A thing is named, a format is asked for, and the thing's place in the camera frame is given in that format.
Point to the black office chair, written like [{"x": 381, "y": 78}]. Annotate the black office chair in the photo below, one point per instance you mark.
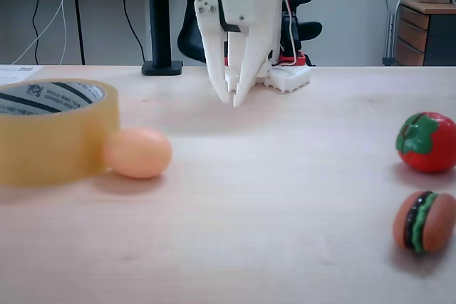
[{"x": 189, "y": 42}]

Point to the black pole stand with base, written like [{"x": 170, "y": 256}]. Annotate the black pole stand with base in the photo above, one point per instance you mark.
[{"x": 158, "y": 15}]

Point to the grey metal crutch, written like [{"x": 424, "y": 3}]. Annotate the grey metal crutch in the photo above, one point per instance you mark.
[{"x": 390, "y": 33}]

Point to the beige toy egg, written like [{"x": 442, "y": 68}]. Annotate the beige toy egg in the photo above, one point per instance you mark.
[{"x": 139, "y": 154}]

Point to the wooden drawer cabinet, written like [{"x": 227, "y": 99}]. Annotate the wooden drawer cabinet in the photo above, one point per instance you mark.
[{"x": 413, "y": 33}]

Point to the yellowish packing tape roll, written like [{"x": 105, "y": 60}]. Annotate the yellowish packing tape roll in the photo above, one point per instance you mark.
[{"x": 53, "y": 147}]

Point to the red toy tomato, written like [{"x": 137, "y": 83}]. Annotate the red toy tomato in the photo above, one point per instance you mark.
[{"x": 431, "y": 154}]

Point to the white printed paper sheet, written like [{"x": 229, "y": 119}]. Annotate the white printed paper sheet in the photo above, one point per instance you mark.
[{"x": 14, "y": 72}]

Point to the toy hamburger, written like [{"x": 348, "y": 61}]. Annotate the toy hamburger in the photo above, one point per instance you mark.
[{"x": 434, "y": 225}]

